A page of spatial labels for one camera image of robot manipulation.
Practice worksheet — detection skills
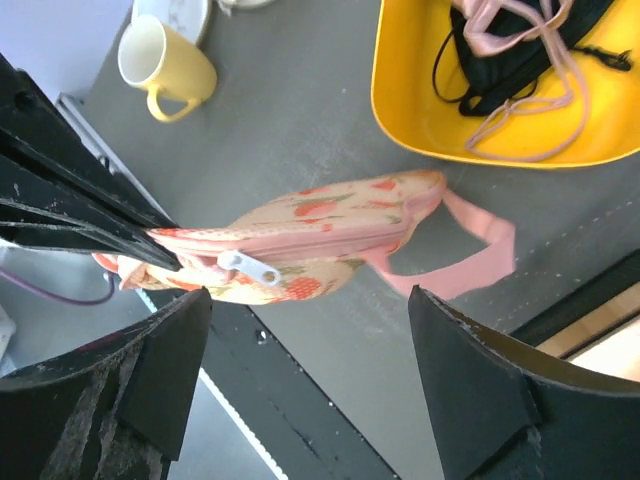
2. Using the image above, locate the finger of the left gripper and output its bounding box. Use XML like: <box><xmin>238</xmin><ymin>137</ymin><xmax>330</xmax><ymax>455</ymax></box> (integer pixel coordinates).
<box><xmin>1</xmin><ymin>58</ymin><xmax>175</xmax><ymax>228</ymax></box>
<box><xmin>1</xmin><ymin>156</ymin><xmax>180</xmax><ymax>271</ymax></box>

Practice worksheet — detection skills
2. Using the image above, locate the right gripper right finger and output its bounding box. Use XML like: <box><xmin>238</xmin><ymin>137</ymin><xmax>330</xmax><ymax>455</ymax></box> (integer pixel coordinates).
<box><xmin>408</xmin><ymin>287</ymin><xmax>639</xmax><ymax>479</ymax></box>

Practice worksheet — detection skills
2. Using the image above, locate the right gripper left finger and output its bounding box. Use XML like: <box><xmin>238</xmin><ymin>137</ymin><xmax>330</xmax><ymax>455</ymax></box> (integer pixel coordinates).
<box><xmin>1</xmin><ymin>290</ymin><xmax>212</xmax><ymax>479</ymax></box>

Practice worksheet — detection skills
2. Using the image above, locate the floral mesh laundry bag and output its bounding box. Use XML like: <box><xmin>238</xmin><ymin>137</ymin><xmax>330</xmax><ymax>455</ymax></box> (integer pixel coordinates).
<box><xmin>93</xmin><ymin>169</ymin><xmax>515</xmax><ymax>305</ymax></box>

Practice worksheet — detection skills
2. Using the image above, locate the white mesh laundry bag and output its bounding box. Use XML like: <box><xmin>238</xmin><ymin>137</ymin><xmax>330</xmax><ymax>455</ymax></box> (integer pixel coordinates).
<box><xmin>216</xmin><ymin>0</ymin><xmax>273</xmax><ymax>16</ymax></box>

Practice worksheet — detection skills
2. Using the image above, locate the black bra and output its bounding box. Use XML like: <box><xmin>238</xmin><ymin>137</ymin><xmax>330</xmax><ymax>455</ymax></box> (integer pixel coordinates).
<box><xmin>432</xmin><ymin>1</ymin><xmax>633</xmax><ymax>117</ymax></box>

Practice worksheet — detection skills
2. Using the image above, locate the pink satin bra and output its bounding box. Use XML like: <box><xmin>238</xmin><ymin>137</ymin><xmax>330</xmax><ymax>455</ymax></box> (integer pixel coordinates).
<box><xmin>450</xmin><ymin>1</ymin><xmax>609</xmax><ymax>162</ymax></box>

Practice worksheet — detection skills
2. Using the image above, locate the yellow mug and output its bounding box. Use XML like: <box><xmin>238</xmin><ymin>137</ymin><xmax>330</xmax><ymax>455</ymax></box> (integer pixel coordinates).
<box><xmin>117</xmin><ymin>15</ymin><xmax>218</xmax><ymax>123</ymax></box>

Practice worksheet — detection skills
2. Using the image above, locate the white marble plate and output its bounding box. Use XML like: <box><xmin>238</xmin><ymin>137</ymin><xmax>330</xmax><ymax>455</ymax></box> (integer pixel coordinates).
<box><xmin>131</xmin><ymin>0</ymin><xmax>212</xmax><ymax>45</ymax></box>

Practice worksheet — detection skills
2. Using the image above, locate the yellow plastic basket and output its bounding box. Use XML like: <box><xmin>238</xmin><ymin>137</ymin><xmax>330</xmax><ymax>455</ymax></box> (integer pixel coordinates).
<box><xmin>371</xmin><ymin>1</ymin><xmax>639</xmax><ymax>169</ymax></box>

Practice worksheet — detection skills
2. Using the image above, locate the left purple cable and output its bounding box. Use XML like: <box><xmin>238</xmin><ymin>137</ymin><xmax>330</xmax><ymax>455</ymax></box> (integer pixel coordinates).
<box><xmin>0</xmin><ymin>267</ymin><xmax>119</xmax><ymax>307</ymax></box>

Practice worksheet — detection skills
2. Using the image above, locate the wire and wood shelf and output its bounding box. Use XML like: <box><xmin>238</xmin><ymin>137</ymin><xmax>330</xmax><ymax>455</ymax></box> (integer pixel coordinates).
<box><xmin>504</xmin><ymin>249</ymin><xmax>640</xmax><ymax>374</ymax></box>

